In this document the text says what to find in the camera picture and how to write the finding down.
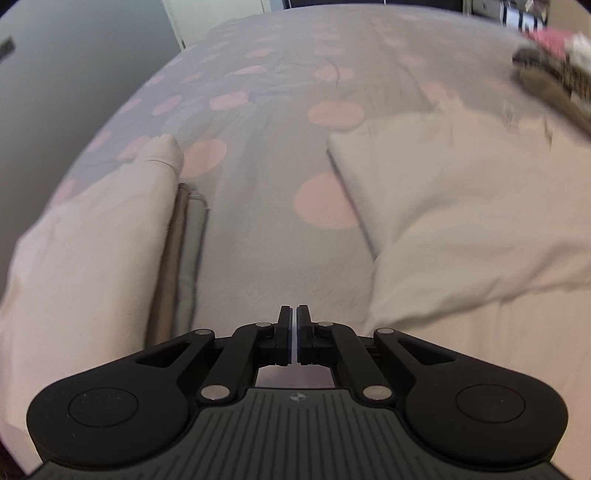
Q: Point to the pink pillow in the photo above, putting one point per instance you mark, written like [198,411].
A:
[549,41]

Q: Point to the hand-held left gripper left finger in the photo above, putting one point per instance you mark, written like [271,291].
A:
[285,332]

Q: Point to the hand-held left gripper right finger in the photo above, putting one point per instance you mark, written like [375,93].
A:
[304,332]

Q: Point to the brown striped folded garment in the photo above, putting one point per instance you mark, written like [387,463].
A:
[577,81]

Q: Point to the pale folded garment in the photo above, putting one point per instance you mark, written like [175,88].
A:
[83,277]

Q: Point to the grey folded cloth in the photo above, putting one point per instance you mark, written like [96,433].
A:
[191,277]

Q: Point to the white nightstand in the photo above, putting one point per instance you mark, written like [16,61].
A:
[508,11]

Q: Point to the camouflage folded garment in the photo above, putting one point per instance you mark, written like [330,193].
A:
[538,57]

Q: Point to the white folded garment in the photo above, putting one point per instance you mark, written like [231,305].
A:
[581,46]

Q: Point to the tan folded garment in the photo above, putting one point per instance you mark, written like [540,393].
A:
[549,92]

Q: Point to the white door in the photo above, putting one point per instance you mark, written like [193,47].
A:
[217,18]

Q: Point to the tan folded cloth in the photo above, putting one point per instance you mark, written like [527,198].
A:
[168,277]

